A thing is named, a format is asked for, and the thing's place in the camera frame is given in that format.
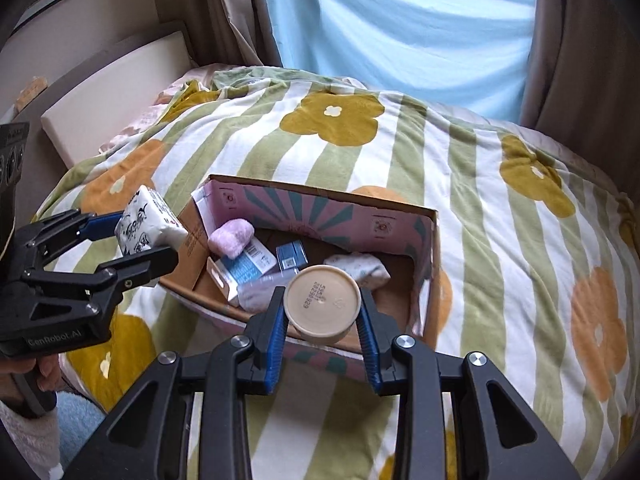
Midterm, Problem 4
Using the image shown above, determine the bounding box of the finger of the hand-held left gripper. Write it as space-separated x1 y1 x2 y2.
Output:
22 245 180 312
19 209 124 262

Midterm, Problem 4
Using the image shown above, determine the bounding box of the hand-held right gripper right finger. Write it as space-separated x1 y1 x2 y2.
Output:
356 287 581 480

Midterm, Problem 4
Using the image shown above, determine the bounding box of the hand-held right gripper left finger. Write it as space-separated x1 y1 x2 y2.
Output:
65 287 288 480

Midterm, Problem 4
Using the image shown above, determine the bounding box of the bird print tissue pack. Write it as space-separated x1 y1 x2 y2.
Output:
114 185 190 258

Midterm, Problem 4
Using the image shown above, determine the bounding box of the beige round jar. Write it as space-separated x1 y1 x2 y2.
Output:
283 265 362 347

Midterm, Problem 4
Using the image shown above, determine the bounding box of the clear plastic packet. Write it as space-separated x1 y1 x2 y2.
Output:
237 274 287 314

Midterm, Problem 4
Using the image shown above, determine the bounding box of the white patterned soft packet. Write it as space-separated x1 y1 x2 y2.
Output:
322 251 392 291

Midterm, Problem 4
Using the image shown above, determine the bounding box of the blue and white carton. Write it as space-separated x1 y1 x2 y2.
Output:
206 236 277 308

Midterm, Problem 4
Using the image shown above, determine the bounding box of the small teal box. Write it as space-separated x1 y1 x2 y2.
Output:
275 240 310 272

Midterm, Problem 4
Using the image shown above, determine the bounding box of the pink printed cardboard box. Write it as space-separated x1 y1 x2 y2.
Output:
159 174 441 382

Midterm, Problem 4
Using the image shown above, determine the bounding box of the person's left forearm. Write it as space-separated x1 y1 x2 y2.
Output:
0 400 64 480

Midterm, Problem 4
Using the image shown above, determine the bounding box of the person's left hand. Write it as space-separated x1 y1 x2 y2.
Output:
0 352 64 404

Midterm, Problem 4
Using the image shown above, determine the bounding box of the light blue fluffy cloth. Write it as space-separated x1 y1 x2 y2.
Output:
54 392 107 445

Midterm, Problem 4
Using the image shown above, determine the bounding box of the white headboard cushion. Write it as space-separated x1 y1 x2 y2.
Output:
41 30 199 171

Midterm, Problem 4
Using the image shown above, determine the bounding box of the small orange packet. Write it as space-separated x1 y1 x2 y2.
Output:
15 76 49 112

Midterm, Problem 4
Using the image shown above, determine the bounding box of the pink bed sheet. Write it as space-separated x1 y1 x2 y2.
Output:
99 62 232 154

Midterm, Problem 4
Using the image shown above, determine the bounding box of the striped floral blanket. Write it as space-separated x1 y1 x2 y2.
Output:
37 66 640 480

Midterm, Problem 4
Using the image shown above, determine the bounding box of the brown curtain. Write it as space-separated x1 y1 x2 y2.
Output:
519 0 640 143
199 0 282 69

